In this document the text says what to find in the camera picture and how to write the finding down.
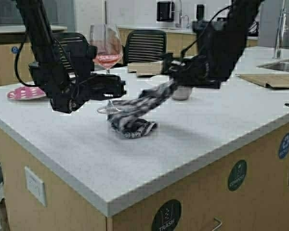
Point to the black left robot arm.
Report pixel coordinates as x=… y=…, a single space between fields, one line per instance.
x=35 y=19

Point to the chrome kitchen faucet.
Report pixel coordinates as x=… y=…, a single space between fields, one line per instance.
x=282 y=32

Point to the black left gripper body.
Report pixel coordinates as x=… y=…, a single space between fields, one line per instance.
x=61 y=68

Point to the blue recycle sticker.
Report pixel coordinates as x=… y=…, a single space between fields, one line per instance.
x=284 y=147

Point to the wine glass with pink liquid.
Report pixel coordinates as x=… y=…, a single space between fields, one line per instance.
x=106 y=38

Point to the right wooden cutting board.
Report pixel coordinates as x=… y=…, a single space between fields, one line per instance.
x=275 y=81

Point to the far black towel dispenser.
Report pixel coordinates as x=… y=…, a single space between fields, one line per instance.
x=165 y=11

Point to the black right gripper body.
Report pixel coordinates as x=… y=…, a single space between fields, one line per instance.
x=188 y=72

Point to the black white patterned cloth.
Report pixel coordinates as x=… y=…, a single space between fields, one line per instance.
x=125 y=116

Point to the far chrome faucet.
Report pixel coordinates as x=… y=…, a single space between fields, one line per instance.
x=181 y=17

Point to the stainless steel tumbler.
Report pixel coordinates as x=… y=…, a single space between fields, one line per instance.
x=182 y=93

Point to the green compost sticker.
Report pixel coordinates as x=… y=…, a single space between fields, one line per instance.
x=237 y=175

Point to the wooden kitchen island cabinet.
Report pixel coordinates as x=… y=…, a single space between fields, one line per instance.
x=261 y=203

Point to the black trash sticker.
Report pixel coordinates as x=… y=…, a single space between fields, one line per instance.
x=167 y=217

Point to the black wall soap dispenser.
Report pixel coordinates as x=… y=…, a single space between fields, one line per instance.
x=200 y=12

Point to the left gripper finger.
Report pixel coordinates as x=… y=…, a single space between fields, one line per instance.
x=99 y=97
x=106 y=84

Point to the stainless steel double sink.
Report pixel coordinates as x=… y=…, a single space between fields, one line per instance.
x=282 y=65

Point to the right black mesh chair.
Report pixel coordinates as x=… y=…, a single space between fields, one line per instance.
x=144 y=46

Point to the white island outlet plate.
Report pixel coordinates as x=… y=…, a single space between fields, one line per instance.
x=36 y=186

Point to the metal drawer handle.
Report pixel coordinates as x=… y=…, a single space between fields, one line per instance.
x=215 y=224

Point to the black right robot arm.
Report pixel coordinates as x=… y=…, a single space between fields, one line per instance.
x=211 y=58

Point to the pink patterned plate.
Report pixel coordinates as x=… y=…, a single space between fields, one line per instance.
x=26 y=93

